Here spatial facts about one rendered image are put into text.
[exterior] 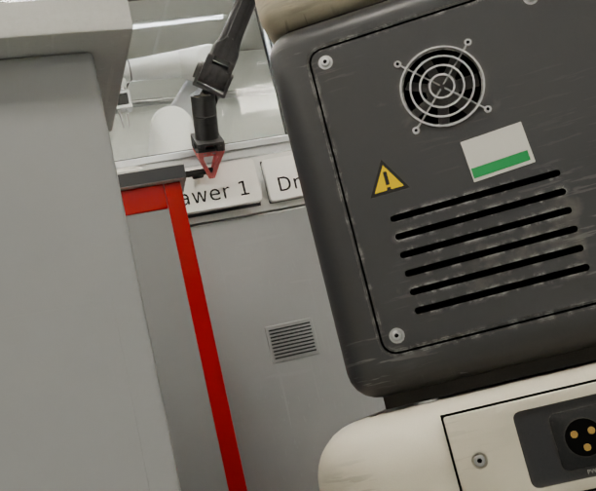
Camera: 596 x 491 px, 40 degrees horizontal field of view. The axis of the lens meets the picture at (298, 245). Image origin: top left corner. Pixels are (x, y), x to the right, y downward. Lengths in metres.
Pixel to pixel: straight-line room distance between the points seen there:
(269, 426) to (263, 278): 0.36
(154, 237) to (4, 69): 0.58
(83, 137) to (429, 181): 0.36
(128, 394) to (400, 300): 0.28
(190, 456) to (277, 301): 0.73
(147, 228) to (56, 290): 0.60
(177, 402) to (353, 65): 0.71
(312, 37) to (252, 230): 1.22
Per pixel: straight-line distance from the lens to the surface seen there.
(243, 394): 1.98
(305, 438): 2.00
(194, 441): 1.38
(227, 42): 1.93
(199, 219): 2.05
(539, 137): 0.83
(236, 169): 2.05
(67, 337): 0.83
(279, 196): 2.07
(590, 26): 0.86
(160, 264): 1.41
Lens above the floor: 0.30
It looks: 11 degrees up
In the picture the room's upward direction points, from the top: 14 degrees counter-clockwise
